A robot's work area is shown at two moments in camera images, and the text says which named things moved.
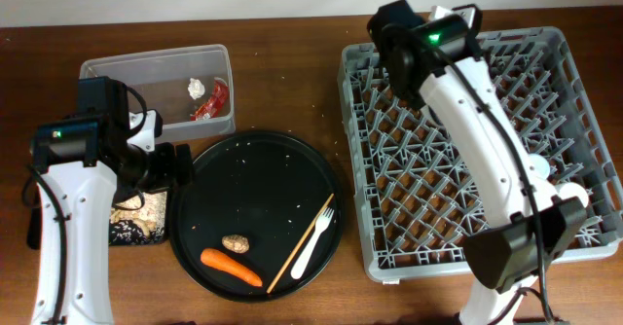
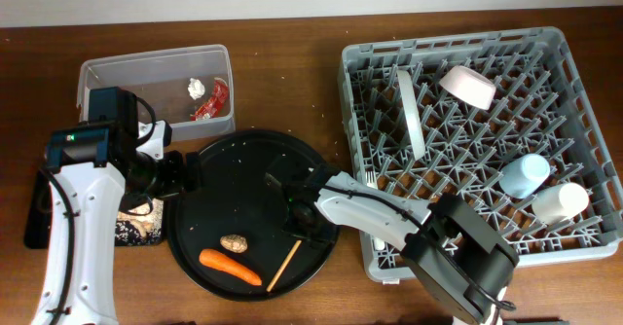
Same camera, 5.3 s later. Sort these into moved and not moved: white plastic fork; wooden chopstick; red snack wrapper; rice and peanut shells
Moved: white plastic fork
Not moved: rice and peanut shells; wooden chopstick; red snack wrapper
